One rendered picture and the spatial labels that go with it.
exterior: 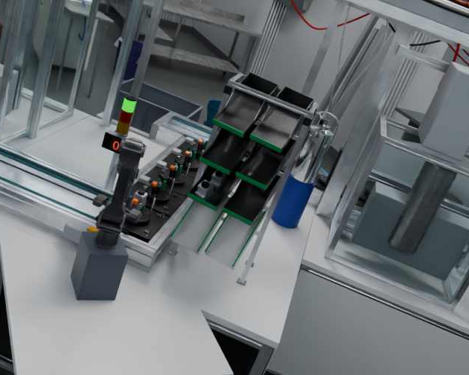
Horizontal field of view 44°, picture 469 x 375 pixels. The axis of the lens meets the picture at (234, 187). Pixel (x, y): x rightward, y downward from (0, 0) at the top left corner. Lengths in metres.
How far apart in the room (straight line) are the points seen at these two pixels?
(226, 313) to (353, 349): 1.02
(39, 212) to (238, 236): 0.81
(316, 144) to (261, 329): 1.07
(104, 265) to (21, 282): 0.30
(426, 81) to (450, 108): 3.76
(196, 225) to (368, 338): 1.17
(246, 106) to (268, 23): 6.78
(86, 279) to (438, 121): 1.71
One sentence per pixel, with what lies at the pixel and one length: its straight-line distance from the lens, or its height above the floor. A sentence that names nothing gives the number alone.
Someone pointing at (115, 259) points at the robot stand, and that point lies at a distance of 2.09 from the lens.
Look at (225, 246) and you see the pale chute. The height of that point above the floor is 1.04.
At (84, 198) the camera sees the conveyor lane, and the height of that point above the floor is 0.92.
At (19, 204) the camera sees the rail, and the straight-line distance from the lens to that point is 2.53.
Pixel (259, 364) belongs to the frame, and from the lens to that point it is 2.40.
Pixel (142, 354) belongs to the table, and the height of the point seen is 0.86.
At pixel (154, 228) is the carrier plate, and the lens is 2.48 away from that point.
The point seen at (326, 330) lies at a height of 0.53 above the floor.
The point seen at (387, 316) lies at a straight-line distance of 3.06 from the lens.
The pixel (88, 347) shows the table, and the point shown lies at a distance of 2.00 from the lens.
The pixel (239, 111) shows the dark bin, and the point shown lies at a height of 1.56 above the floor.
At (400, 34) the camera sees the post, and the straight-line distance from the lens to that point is 3.23.
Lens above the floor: 2.19
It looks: 23 degrees down
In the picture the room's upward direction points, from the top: 20 degrees clockwise
